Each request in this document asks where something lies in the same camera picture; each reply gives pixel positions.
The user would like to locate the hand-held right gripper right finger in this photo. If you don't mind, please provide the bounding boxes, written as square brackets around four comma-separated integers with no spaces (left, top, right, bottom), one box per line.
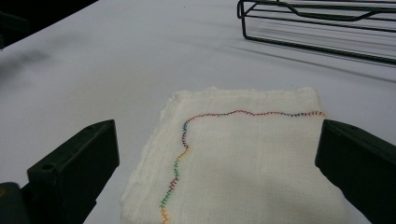
[315,119,396,224]

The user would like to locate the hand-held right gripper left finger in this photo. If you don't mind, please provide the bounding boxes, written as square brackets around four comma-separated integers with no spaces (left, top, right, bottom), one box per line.
[20,119,120,224]

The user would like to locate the white cloth with coloured stitching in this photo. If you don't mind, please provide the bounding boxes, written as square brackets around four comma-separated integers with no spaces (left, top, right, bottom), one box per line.
[120,86,351,224]

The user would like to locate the black wire rack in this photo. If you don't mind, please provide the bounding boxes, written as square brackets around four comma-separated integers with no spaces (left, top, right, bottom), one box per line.
[236,0,396,67]

